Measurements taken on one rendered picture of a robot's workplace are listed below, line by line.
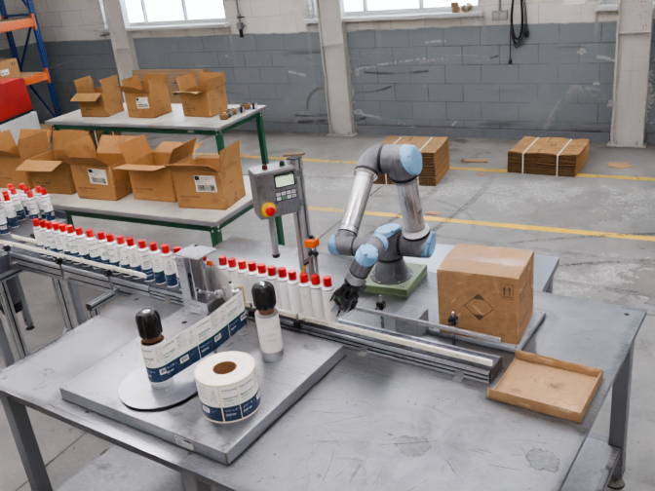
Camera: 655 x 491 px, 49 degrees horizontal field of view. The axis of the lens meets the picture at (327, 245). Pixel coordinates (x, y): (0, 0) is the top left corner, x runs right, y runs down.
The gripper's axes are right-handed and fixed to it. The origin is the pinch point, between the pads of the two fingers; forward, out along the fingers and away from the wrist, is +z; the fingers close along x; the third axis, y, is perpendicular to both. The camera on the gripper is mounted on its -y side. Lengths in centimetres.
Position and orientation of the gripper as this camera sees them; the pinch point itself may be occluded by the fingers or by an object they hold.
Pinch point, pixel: (338, 313)
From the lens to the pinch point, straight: 281.7
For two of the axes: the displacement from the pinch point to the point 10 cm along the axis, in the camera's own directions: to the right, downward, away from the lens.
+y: -5.5, 3.9, -7.4
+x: 7.7, 5.8, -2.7
